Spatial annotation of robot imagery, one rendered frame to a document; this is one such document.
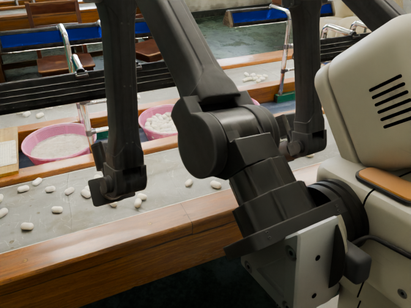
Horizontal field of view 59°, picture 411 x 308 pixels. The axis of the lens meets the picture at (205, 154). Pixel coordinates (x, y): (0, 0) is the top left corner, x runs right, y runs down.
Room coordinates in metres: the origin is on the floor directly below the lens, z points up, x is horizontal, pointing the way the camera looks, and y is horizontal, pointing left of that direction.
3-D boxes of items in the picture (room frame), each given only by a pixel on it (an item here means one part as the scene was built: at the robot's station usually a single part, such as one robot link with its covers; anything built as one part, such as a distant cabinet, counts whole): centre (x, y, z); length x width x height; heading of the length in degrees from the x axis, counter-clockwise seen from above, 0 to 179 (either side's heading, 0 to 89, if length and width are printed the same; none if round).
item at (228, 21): (1.88, -0.38, 1.08); 0.62 x 0.08 x 0.07; 114
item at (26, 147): (1.16, 0.55, 0.72); 0.27 x 0.27 x 0.10
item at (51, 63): (2.98, 1.19, 0.45); 0.44 x 0.43 x 0.91; 113
